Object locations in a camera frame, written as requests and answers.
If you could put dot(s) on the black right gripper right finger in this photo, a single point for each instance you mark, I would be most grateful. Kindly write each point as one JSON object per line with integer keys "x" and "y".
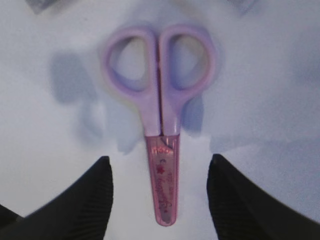
{"x": 240, "y": 210}

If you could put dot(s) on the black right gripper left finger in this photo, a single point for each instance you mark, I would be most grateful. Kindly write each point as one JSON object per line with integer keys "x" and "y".
{"x": 81, "y": 212}

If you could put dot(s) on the pink capped scissors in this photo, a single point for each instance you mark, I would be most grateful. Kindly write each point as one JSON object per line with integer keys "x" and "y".
{"x": 160, "y": 106}

